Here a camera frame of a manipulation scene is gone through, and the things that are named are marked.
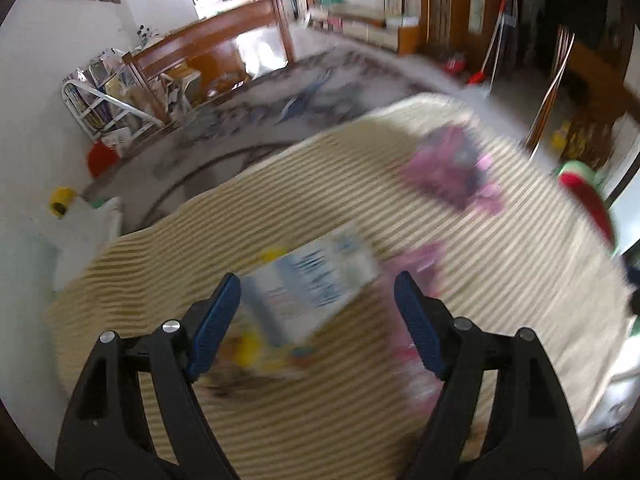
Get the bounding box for white blue paper box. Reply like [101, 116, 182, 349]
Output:
[241, 222, 380, 348]

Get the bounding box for pink plastic wrapper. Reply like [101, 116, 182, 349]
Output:
[402, 122, 503, 214]

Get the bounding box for white plastic bag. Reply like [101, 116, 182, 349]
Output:
[35, 194, 124, 292]

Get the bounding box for yellow tape roll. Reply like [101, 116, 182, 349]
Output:
[49, 188, 77, 218]

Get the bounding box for beige striped table cloth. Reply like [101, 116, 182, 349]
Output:
[44, 91, 632, 480]

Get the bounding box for red small stool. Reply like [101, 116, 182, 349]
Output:
[87, 141, 120, 179]

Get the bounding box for dark wooden carved chair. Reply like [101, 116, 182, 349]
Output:
[524, 26, 639, 171]

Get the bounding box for grey patterned table cover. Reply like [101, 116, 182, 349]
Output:
[82, 48, 436, 233]

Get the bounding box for red broom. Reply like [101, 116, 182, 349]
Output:
[466, 0, 506, 86]

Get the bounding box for wooden sofa bench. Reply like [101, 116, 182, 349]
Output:
[122, 0, 295, 124]

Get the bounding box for wooden tv cabinet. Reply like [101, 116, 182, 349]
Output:
[307, 0, 427, 56]

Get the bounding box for white wire magazine rack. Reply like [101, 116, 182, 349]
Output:
[61, 48, 164, 143]

